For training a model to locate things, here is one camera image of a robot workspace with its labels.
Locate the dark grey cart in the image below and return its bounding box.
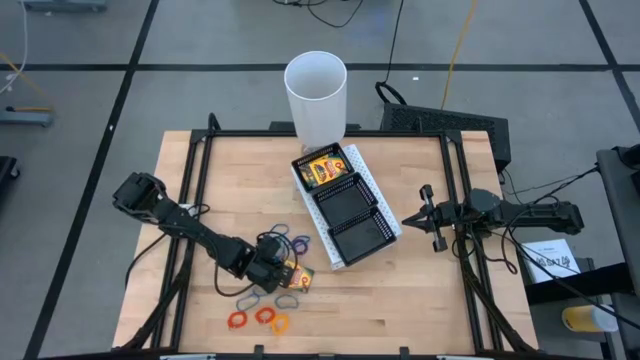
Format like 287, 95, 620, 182
595, 144, 640, 301

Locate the black mount bar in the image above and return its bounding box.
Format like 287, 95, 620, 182
268, 121, 362, 134

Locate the yellow white bottle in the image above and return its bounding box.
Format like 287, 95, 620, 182
561, 303, 620, 334

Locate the black side shelf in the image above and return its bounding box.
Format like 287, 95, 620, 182
523, 262, 640, 306

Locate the black metal table frame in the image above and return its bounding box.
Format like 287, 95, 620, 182
117, 127, 539, 359

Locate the long black cable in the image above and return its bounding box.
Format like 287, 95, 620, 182
509, 234, 640, 331

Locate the grey stand base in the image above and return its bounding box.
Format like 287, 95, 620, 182
22, 0, 109, 14
0, 107, 54, 127

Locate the white printed paper sheet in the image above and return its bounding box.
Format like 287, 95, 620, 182
519, 238, 582, 285

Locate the white floor cable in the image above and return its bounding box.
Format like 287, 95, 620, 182
0, 0, 29, 96

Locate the white cylindrical bin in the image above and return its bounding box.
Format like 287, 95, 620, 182
283, 49, 348, 150

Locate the yellow floor cable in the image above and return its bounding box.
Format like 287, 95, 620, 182
439, 0, 480, 110
0, 52, 54, 112

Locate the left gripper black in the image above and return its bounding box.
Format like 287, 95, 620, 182
243, 234, 297, 295

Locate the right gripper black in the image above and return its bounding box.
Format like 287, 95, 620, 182
402, 183, 469, 254

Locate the black floor object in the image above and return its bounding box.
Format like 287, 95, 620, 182
0, 155, 21, 199

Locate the black floor cable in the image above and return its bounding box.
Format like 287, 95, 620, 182
272, 0, 366, 29
374, 0, 407, 105

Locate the white perforated shelf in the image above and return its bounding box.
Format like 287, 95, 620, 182
290, 143, 404, 272

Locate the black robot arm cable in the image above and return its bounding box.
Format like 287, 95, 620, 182
452, 219, 521, 275
124, 232, 169, 290

